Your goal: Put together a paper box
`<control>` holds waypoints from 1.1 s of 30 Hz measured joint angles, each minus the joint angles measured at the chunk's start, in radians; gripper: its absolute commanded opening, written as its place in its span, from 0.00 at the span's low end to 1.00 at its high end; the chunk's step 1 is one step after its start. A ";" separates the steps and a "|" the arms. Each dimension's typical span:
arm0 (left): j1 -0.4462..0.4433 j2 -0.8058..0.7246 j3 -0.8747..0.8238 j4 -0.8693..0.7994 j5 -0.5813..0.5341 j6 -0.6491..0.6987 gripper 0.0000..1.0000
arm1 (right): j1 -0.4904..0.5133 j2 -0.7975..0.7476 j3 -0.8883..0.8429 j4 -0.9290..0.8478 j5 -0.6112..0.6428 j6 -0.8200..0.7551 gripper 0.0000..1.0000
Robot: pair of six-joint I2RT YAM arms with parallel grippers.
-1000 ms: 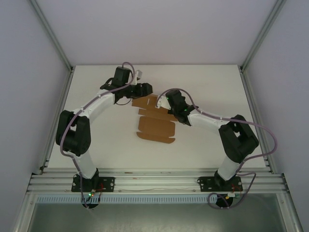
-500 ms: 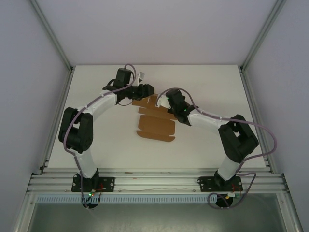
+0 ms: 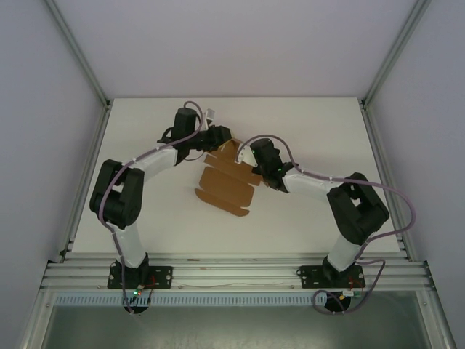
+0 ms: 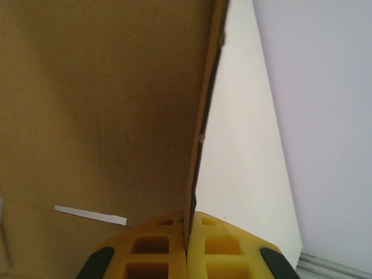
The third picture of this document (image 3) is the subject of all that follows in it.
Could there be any brown cardboard paper box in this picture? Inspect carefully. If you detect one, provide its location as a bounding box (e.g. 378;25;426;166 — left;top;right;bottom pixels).
194;137;264;218

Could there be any grey metal panel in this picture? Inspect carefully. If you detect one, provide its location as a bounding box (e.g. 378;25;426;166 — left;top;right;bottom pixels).
39;304;434;349

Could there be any aluminium front rail beam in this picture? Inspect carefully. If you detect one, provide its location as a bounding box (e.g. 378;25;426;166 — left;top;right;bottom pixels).
39;253;436;292

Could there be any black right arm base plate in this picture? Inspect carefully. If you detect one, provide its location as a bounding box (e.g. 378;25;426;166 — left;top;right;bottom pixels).
296;264;365;291

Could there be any aluminium left side rail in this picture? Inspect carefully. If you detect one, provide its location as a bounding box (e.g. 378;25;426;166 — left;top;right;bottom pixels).
57;100;113;263

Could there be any aluminium rail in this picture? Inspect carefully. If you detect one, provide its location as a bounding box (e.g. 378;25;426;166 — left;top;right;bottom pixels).
359;100;419;262
57;100;113;263

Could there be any aluminium right side rail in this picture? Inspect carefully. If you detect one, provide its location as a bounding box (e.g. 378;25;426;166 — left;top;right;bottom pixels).
359;100;419;262

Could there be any grey slotted cable duct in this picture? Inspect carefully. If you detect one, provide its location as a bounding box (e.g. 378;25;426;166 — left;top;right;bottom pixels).
53;292;423;307

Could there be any aluminium left frame post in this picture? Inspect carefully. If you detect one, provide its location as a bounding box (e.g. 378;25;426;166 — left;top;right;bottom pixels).
43;0;112;107

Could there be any aluminium frame post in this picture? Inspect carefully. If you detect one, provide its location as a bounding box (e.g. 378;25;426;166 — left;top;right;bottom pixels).
360;0;434;107
43;0;112;107

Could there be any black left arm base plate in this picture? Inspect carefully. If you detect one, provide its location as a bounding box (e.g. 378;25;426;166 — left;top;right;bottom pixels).
107;264;174;290

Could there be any aluminium right frame post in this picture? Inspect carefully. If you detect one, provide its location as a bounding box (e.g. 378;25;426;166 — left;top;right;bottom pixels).
360;0;434;107

